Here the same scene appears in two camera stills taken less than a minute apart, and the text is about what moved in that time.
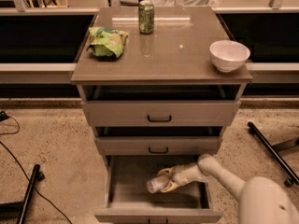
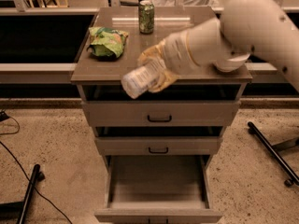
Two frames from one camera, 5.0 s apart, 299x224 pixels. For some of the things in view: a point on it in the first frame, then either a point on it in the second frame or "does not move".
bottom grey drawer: [129, 201] does not move
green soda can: [147, 17] does not move
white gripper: [179, 176] to [175, 54]
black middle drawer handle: [157, 152] does not move
